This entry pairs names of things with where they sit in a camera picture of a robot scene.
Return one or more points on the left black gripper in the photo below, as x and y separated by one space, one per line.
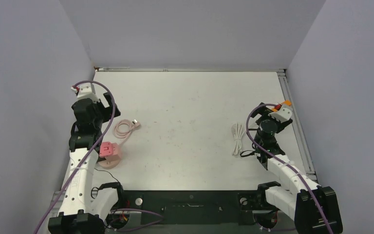
108 111

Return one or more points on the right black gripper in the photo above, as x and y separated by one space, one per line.
264 112

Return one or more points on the pink round socket base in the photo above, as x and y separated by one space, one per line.
110 155

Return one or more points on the orange power strip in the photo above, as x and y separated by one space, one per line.
278 106

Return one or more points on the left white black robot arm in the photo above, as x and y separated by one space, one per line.
79 213

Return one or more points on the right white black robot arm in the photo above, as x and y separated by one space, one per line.
313 208

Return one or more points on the aluminium frame rail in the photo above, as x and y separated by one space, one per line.
300 137

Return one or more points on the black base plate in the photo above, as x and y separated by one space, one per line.
244 207

